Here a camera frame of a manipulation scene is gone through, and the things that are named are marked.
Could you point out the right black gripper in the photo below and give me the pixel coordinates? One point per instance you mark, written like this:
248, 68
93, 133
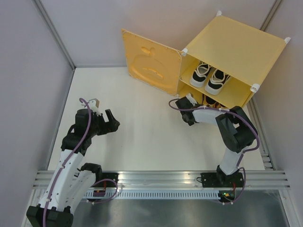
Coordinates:
183, 104

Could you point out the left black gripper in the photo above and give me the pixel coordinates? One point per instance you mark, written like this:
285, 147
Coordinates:
111, 126

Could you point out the white black sneaker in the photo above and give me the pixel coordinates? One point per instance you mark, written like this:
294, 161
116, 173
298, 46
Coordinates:
216, 82
200, 74

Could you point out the yellow cabinet door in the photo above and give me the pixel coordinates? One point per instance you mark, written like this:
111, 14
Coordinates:
151, 62

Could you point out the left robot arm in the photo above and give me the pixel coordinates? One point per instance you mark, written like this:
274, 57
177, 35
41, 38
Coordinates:
70, 180

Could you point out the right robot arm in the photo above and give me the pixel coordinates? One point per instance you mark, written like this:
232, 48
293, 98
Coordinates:
250, 136

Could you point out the yellow plastic shoe cabinet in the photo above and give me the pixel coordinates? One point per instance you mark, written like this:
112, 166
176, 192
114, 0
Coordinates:
241, 51

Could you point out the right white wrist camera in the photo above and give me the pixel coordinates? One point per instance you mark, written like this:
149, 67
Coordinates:
191, 99

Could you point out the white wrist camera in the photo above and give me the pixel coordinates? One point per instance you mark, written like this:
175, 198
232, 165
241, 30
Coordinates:
191, 99
92, 105

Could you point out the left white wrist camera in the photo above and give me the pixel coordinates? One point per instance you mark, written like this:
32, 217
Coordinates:
92, 105

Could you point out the white slotted cable duct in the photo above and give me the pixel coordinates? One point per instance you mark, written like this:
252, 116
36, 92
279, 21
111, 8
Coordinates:
168, 194

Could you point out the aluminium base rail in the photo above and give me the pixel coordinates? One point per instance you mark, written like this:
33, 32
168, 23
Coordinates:
183, 180

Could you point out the right aluminium corner post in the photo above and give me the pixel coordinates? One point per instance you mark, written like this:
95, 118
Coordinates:
270, 15

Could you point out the aluminium corner post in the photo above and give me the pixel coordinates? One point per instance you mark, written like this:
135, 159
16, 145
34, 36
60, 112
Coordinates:
270, 15
46, 18

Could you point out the left aluminium corner post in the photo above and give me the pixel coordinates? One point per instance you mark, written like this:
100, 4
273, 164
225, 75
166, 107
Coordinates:
46, 18

